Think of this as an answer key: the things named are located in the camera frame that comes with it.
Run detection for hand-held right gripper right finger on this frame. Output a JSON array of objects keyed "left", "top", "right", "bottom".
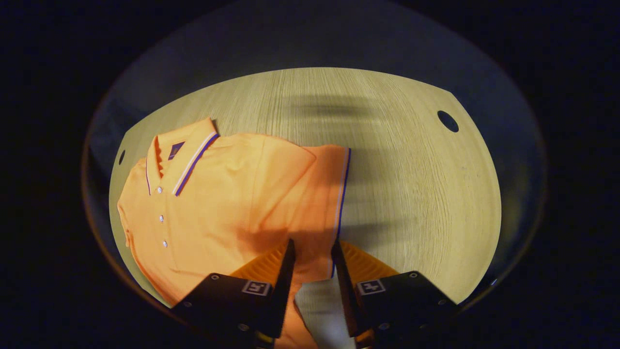
[{"left": 331, "top": 238, "right": 458, "bottom": 349}]

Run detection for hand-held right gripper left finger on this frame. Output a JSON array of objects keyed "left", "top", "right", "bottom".
[{"left": 172, "top": 238, "right": 296, "bottom": 349}]

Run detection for orange polo T-shirt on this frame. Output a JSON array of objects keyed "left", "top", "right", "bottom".
[{"left": 117, "top": 118, "right": 352, "bottom": 349}]

